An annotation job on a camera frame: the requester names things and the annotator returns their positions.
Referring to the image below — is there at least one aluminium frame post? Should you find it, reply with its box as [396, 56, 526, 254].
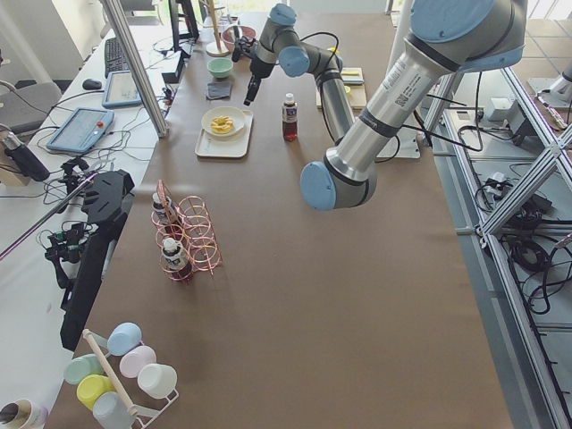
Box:
[101, 0, 169, 138]

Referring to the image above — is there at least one glazed twisted donut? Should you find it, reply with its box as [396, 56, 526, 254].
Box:
[210, 116, 234, 134]

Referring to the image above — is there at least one black water bottle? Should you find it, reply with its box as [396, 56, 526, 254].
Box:
[1, 131, 50, 181]

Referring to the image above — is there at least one light blue cup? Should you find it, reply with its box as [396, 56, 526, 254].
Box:
[93, 322, 142, 357]

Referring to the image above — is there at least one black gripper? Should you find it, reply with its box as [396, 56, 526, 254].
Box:
[231, 38, 273, 105]

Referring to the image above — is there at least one white plate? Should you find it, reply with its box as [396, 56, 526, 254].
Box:
[201, 106, 246, 138]

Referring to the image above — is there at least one black keyboard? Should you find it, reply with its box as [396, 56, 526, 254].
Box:
[104, 38, 130, 78]

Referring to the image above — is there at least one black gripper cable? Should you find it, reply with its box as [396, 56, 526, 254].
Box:
[299, 30, 345, 90]

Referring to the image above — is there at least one teach pendant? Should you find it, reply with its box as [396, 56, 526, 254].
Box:
[102, 71, 142, 109]
[46, 108, 114, 154]

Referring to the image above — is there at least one green cup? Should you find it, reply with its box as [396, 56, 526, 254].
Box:
[63, 353, 105, 385]

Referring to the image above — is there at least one yellow cup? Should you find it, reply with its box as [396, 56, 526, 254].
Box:
[76, 374, 115, 410]

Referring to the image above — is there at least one white wire cup rack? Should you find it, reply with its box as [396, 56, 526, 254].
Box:
[98, 351, 179, 428]

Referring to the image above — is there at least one mint green bowl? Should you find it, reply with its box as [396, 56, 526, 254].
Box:
[207, 57, 234, 79]

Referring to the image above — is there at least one grey blue cup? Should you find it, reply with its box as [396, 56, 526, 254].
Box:
[92, 391, 135, 429]

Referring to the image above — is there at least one white cup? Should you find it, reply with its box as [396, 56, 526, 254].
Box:
[137, 363, 178, 400]

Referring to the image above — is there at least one computer mouse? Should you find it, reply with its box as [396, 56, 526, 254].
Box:
[82, 79, 103, 91]

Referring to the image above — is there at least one wooden cutting board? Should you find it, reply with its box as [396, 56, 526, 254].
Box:
[314, 67, 367, 111]

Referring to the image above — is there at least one pink bowl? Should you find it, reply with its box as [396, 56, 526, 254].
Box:
[221, 24, 257, 52]

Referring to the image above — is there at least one tea bottle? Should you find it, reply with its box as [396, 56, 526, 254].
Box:
[152, 192, 171, 225]
[282, 93, 298, 141]
[162, 237, 192, 281]

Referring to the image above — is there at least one wooden mug tree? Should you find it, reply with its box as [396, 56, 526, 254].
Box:
[202, 0, 229, 57]

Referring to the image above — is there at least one pink cup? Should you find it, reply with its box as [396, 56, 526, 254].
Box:
[119, 345, 156, 379]

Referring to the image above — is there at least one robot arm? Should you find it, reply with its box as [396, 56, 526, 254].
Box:
[300, 0, 527, 210]
[231, 4, 355, 144]

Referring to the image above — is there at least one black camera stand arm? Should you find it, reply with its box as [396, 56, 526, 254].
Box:
[60, 169, 134, 351]

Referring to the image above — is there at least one grey folded cloth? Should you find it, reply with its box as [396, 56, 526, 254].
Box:
[206, 81, 232, 100]

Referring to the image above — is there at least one copper wire bottle rack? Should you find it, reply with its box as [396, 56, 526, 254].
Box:
[151, 180, 223, 282]

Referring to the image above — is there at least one cream serving tray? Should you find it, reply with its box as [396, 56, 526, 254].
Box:
[195, 106, 254, 159]

